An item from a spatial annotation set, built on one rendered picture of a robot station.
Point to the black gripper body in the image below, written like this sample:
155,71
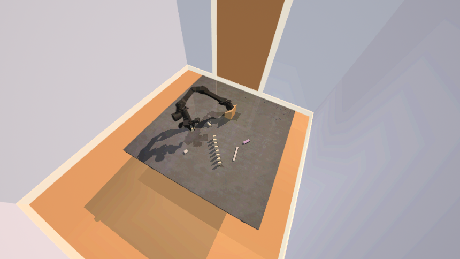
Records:
196,120

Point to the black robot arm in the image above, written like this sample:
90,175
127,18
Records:
182,112

